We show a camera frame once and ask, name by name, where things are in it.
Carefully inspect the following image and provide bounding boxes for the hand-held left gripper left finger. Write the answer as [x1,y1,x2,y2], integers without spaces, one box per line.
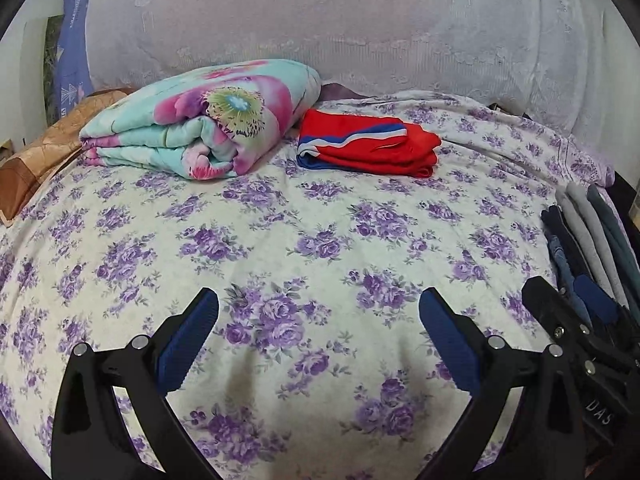
[50,287,221,480]

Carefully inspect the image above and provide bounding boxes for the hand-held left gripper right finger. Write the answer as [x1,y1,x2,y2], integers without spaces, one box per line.
[419,287,586,480]

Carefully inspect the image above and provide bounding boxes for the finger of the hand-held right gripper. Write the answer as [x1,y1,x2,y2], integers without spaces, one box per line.
[521,275,632,391]
[574,275,640,361]

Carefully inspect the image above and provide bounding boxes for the red pants with striped band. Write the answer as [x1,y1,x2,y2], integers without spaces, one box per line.
[296,108,442,179]

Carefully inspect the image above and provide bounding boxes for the blue denim folded pants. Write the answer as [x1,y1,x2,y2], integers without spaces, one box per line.
[546,237,596,331]

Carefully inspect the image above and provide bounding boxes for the teal folded pants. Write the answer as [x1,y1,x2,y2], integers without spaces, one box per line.
[586,184,640,311]

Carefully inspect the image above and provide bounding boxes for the dark navy folded pants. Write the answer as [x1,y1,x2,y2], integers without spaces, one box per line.
[541,204,591,281]

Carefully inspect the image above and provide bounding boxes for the stack of folded grey blue clothes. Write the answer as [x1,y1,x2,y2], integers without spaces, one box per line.
[555,182,631,311]

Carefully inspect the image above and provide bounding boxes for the purple floral bed sheet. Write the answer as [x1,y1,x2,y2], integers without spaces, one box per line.
[0,90,618,480]

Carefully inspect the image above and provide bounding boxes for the folded floral blanket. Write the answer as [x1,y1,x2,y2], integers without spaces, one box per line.
[79,59,323,182]

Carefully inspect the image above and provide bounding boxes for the brown satin pillow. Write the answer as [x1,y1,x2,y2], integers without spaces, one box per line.
[0,87,136,226]

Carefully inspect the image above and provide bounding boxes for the dark purple cloth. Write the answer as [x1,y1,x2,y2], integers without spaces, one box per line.
[320,82,362,104]

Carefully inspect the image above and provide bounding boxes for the green patterned cloth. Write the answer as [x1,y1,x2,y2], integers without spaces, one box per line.
[42,15,68,128]

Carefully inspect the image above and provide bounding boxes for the blue patterned pillow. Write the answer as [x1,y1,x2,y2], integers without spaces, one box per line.
[52,0,98,121]

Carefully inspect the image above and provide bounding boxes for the lavender lace headboard cover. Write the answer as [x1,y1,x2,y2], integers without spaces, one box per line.
[85,0,616,136]

